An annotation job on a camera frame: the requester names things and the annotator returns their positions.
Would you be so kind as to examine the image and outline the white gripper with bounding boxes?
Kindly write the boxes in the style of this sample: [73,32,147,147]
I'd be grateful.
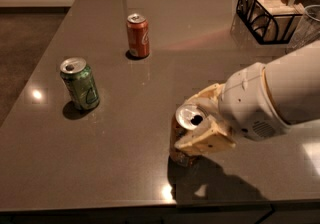
[174,63,290,156]

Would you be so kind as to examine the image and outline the orange soda can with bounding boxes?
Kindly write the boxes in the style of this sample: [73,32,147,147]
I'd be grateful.
[169,103,208,167]

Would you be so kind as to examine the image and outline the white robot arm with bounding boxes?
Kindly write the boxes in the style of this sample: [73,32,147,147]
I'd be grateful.
[174,41,320,156]

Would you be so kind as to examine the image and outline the red cola can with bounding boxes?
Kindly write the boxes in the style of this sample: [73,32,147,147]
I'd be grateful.
[127,13,150,58]

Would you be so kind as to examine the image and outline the green soda can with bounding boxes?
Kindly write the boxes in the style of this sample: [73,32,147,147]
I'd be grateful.
[60,57,100,111]

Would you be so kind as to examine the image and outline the napkin stack in basket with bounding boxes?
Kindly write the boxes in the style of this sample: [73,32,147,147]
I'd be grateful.
[250,0,304,42]

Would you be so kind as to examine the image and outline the clear drinking glass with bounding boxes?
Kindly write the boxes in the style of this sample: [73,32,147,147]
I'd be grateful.
[286,5,320,54]

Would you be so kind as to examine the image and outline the black wire basket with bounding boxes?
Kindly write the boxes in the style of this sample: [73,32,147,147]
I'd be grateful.
[236,0,304,44]

